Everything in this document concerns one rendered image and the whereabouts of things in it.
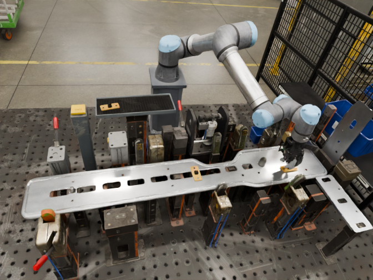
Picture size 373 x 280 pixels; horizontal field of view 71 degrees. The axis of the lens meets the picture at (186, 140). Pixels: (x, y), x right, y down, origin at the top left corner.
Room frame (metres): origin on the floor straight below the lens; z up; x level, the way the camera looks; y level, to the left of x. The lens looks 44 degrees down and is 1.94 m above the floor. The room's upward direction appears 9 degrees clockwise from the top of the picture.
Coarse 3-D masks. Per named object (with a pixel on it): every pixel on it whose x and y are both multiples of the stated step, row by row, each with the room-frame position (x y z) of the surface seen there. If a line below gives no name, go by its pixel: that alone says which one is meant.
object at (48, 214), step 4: (48, 208) 0.43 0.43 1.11; (44, 212) 0.41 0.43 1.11; (48, 212) 0.42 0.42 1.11; (52, 212) 0.43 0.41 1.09; (44, 216) 0.41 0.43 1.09; (48, 216) 0.41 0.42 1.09; (52, 216) 0.42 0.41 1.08; (44, 220) 0.41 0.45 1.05; (48, 220) 0.42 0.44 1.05; (52, 220) 0.42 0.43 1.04
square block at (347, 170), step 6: (342, 162) 0.93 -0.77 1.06; (348, 162) 0.94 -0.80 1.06; (336, 168) 0.92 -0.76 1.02; (342, 168) 0.90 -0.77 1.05; (348, 168) 0.89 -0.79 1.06; (354, 168) 0.90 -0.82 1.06; (330, 174) 0.93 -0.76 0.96; (336, 174) 0.90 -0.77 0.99; (342, 174) 0.88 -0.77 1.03; (348, 174) 0.86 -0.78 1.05; (354, 174) 0.88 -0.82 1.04; (330, 180) 0.91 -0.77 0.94; (336, 180) 0.89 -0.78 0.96; (342, 180) 0.86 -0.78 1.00; (348, 180) 0.87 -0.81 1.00; (342, 186) 0.88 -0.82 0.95; (330, 204) 0.89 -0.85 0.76; (324, 210) 0.88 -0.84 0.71
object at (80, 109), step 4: (80, 104) 0.93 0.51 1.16; (84, 104) 0.94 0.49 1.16; (72, 108) 0.90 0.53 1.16; (76, 108) 0.90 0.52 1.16; (80, 108) 0.91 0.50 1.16; (84, 108) 0.91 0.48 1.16; (72, 112) 0.87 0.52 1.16; (76, 112) 0.88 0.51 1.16; (80, 112) 0.88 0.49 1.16; (84, 112) 0.89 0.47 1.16
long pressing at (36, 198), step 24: (120, 168) 0.73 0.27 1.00; (144, 168) 0.75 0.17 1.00; (168, 168) 0.77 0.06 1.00; (240, 168) 0.84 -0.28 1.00; (264, 168) 0.86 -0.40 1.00; (312, 168) 0.91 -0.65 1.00; (48, 192) 0.55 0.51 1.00; (96, 192) 0.59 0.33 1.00; (120, 192) 0.61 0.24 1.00; (144, 192) 0.62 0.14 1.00; (168, 192) 0.64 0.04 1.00; (192, 192) 0.67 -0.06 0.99; (24, 216) 0.44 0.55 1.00
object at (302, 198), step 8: (288, 192) 0.74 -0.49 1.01; (296, 192) 0.71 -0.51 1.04; (304, 192) 0.72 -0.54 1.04; (280, 200) 0.75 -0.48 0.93; (288, 200) 0.72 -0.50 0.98; (296, 200) 0.69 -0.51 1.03; (304, 200) 0.68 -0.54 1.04; (280, 208) 0.73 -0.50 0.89; (288, 208) 0.69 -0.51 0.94; (296, 208) 0.68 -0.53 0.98; (272, 216) 0.74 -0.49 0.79; (280, 216) 0.71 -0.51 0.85; (288, 216) 0.69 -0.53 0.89; (296, 216) 0.69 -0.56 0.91; (272, 224) 0.71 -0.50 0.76; (280, 224) 0.69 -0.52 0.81; (288, 224) 0.68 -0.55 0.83; (272, 232) 0.69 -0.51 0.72; (280, 232) 0.67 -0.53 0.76; (272, 240) 0.66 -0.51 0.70
